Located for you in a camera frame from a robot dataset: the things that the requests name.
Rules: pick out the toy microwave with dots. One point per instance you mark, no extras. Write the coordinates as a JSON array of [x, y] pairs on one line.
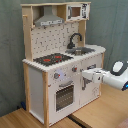
[[77, 11]]

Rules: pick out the grey toy sink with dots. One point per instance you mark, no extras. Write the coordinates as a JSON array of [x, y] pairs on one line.
[[79, 51]]

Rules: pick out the toy oven door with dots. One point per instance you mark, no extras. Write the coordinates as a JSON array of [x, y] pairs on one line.
[[64, 96]]

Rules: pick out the wooden toy kitchen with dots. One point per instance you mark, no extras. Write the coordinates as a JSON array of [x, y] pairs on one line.
[[40, 84]]

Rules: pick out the left stove knob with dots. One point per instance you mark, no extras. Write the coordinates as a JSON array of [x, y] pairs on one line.
[[56, 75]]

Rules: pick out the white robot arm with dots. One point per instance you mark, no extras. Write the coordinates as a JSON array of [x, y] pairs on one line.
[[117, 77]]

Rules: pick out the grey range hood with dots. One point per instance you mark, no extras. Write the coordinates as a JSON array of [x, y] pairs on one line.
[[48, 18]]

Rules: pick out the black toy stovetop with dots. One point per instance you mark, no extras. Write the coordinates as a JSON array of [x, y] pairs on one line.
[[52, 59]]

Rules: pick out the black toy faucet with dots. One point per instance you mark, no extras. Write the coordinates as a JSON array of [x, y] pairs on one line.
[[72, 43]]

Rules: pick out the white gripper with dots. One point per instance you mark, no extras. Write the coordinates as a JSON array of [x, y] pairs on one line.
[[95, 75]]

